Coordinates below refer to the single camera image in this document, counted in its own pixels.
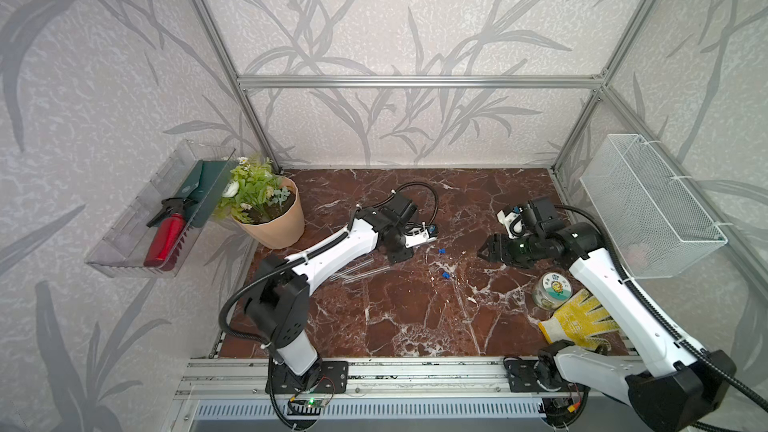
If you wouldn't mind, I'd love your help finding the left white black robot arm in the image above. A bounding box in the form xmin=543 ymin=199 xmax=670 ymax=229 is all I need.
xmin=218 ymin=192 xmax=435 ymax=380

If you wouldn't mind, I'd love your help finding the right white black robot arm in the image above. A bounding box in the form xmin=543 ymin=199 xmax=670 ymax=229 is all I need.
xmin=478 ymin=197 xmax=736 ymax=431

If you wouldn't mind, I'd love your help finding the clear test tube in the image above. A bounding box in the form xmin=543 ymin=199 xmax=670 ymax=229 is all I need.
xmin=342 ymin=266 xmax=391 ymax=284
xmin=329 ymin=259 xmax=374 ymax=281

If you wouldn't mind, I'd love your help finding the yellow work glove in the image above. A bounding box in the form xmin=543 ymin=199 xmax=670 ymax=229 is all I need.
xmin=538 ymin=289 xmax=620 ymax=352

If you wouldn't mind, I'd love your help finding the terracotta pot with green plant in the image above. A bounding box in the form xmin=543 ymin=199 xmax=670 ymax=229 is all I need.
xmin=214 ymin=157 xmax=305 ymax=250

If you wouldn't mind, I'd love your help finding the red spray bottle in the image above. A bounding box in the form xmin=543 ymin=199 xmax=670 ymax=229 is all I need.
xmin=143 ymin=197 xmax=195 ymax=271

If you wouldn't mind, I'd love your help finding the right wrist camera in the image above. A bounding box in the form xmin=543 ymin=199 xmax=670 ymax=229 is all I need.
xmin=497 ymin=206 xmax=525 ymax=239

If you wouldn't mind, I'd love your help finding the white wire mesh basket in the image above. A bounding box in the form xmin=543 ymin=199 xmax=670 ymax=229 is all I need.
xmin=580 ymin=134 xmax=728 ymax=279

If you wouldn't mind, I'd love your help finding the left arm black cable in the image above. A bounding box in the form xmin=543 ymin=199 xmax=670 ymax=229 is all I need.
xmin=218 ymin=181 xmax=440 ymax=343

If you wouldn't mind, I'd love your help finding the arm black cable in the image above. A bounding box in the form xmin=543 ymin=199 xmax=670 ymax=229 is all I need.
xmin=218 ymin=181 xmax=440 ymax=343
xmin=554 ymin=203 xmax=768 ymax=432

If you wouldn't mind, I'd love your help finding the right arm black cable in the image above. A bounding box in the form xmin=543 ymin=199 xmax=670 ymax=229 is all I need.
xmin=554 ymin=203 xmax=768 ymax=432

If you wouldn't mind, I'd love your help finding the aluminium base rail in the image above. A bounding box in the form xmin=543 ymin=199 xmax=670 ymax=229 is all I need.
xmin=174 ymin=356 xmax=577 ymax=400

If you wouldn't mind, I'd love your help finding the clear plastic wall bin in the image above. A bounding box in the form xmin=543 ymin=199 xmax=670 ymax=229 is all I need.
xmin=85 ymin=139 xmax=237 ymax=278

